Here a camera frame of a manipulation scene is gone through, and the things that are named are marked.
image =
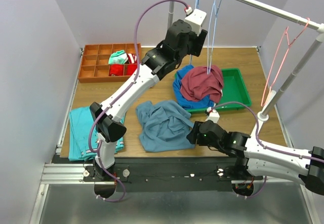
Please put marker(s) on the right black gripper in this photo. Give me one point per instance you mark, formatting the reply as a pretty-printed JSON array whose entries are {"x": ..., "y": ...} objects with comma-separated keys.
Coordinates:
[{"x": 192, "y": 135}]

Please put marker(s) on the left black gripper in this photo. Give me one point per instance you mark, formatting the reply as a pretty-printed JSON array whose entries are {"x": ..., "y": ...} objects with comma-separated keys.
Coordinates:
[{"x": 200, "y": 42}]

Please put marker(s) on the grey-blue tank top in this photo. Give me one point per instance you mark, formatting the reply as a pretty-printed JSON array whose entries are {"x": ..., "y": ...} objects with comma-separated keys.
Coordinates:
[{"x": 165, "y": 126}]

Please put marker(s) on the blue wire hanger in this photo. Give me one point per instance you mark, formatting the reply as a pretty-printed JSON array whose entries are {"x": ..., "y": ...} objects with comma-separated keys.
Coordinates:
[
  {"x": 212, "y": 27},
  {"x": 196, "y": 7}
]

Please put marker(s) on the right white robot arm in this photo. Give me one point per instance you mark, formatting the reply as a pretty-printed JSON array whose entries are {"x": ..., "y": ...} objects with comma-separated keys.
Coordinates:
[{"x": 259, "y": 158}]

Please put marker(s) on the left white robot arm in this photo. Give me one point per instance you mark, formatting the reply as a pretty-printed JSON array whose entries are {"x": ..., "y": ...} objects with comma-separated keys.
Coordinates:
[{"x": 181, "y": 40}]

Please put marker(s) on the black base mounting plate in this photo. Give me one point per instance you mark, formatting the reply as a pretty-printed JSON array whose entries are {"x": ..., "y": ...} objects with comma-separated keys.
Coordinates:
[{"x": 167, "y": 174}]

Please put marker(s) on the maroon shirt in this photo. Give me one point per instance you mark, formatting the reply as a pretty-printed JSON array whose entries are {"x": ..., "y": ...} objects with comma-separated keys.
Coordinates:
[{"x": 197, "y": 84}]

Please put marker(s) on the red white striped sock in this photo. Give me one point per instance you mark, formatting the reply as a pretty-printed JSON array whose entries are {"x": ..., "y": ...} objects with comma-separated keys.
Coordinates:
[{"x": 132, "y": 58}]

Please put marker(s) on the green plastic tray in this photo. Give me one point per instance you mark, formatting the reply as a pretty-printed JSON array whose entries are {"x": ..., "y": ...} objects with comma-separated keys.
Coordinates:
[{"x": 234, "y": 90}]

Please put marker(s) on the red cloth right compartment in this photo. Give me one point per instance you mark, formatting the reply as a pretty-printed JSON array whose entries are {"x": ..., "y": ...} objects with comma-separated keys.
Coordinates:
[{"x": 130, "y": 69}]

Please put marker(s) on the red cloth compartment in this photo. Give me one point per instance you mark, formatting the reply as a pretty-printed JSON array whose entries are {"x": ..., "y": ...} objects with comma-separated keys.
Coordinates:
[
  {"x": 116, "y": 70},
  {"x": 130, "y": 69}
]

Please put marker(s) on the white clothes rack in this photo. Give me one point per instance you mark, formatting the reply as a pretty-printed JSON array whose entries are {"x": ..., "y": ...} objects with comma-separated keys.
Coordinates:
[{"x": 316, "y": 44}]

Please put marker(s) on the mint green sock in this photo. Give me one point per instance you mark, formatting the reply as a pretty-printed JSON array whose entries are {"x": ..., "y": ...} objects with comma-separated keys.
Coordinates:
[{"x": 119, "y": 57}]

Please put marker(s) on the red cloth left compartment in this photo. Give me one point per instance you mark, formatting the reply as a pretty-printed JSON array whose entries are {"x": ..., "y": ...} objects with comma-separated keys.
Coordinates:
[{"x": 116, "y": 70}]

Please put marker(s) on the orange compartment organizer box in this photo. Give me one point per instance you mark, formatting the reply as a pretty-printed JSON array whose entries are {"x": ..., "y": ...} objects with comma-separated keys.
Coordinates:
[{"x": 94, "y": 66}]

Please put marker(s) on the turquoise folded shorts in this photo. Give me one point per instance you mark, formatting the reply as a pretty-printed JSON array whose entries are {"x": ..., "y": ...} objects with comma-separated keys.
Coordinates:
[{"x": 80, "y": 120}]

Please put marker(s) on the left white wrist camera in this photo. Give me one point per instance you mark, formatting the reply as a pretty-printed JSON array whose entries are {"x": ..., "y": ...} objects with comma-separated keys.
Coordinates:
[{"x": 196, "y": 20}]

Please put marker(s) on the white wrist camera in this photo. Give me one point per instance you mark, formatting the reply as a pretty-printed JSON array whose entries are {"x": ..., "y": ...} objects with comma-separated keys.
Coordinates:
[
  {"x": 212, "y": 115},
  {"x": 196, "y": 20}
]

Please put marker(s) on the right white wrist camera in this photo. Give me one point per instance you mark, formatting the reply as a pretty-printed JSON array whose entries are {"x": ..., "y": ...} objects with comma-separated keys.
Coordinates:
[{"x": 212, "y": 115}]

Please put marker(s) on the pink wire hanger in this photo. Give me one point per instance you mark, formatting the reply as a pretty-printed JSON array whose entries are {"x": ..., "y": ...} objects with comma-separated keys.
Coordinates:
[{"x": 285, "y": 35}]

